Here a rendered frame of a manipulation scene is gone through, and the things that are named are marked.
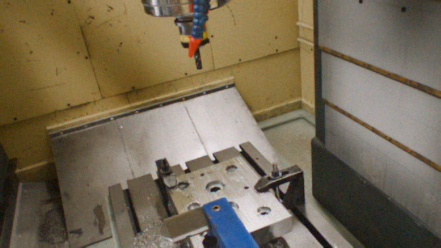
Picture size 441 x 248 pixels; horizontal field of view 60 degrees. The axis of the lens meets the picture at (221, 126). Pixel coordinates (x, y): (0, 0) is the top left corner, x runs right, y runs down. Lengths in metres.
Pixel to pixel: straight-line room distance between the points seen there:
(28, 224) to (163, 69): 0.85
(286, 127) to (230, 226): 1.55
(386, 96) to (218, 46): 1.04
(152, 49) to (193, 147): 0.47
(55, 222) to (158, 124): 0.59
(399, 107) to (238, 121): 0.96
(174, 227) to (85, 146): 1.23
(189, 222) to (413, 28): 0.58
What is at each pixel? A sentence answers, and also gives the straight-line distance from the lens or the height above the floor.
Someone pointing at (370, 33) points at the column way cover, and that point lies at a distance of 0.97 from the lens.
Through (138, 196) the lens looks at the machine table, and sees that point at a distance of 1.20.
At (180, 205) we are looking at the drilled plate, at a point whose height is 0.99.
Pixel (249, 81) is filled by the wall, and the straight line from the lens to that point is 1.97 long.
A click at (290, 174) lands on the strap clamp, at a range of 0.99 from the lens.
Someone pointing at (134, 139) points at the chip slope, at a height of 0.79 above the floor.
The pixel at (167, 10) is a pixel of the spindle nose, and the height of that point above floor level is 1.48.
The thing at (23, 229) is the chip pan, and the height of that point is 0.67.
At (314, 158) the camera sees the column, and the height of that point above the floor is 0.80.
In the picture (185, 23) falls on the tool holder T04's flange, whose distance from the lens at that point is 0.68.
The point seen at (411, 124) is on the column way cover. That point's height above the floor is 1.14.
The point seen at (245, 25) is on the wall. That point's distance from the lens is 1.88.
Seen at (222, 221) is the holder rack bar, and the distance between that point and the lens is 0.55.
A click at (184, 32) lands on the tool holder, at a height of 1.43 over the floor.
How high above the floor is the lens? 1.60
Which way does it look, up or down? 28 degrees down
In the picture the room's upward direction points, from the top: 9 degrees counter-clockwise
